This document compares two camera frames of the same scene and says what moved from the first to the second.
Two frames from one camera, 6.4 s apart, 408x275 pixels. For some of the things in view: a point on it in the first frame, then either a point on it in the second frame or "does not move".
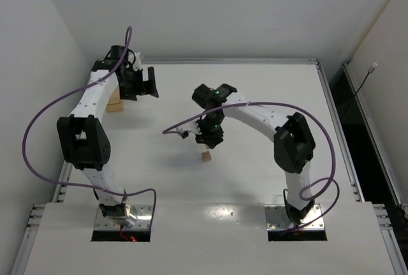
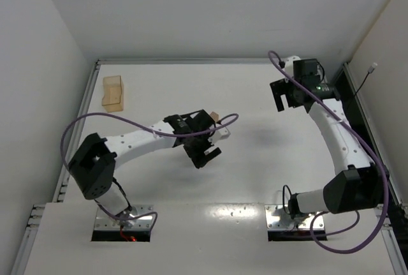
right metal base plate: [278, 219] does not move
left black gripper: [140, 83] → [197, 152]
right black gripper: [209, 140] → [280, 89]
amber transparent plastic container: [115, 104] does not move
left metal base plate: [143, 214] does not move
